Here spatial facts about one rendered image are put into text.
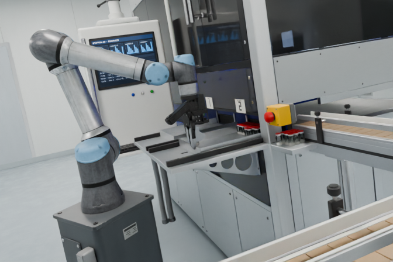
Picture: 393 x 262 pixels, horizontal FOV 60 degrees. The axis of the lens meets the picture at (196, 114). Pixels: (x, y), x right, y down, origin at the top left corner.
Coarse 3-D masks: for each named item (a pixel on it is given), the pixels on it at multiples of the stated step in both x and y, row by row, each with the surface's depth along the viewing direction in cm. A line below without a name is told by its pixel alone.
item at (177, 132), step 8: (216, 120) 194; (168, 128) 184; (176, 128) 185; (184, 128) 187; (200, 128) 186; (208, 128) 164; (216, 128) 166; (168, 136) 166; (176, 136) 159; (184, 136) 160
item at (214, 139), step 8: (224, 128) 158; (232, 128) 160; (208, 136) 155; (216, 136) 157; (224, 136) 155; (232, 136) 153; (240, 136) 150; (248, 136) 134; (256, 136) 135; (184, 144) 144; (200, 144) 147; (208, 144) 144; (216, 144) 129; (224, 144) 130; (192, 152) 136; (200, 152) 127
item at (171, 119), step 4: (184, 104) 128; (188, 104) 128; (180, 108) 127; (184, 108) 128; (188, 108) 128; (176, 112) 127; (180, 112) 127; (184, 112) 128; (168, 116) 127; (172, 116) 126; (176, 116) 126; (180, 116) 127; (168, 120) 126; (172, 120) 126; (176, 120) 127; (168, 124) 127; (172, 124) 126
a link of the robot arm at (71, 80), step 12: (60, 72) 122; (72, 72) 123; (60, 84) 125; (72, 84) 123; (84, 84) 127; (72, 96) 124; (84, 96) 125; (72, 108) 125; (84, 108) 125; (84, 120) 125; (96, 120) 127; (84, 132) 126; (96, 132) 125; (108, 132) 128
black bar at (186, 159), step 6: (258, 138) 133; (234, 144) 130; (240, 144) 130; (246, 144) 131; (252, 144) 132; (210, 150) 127; (216, 150) 127; (222, 150) 127; (228, 150) 128; (186, 156) 124; (192, 156) 123; (198, 156) 124; (204, 156) 125; (210, 156) 126; (168, 162) 120; (174, 162) 121; (180, 162) 122; (186, 162) 123
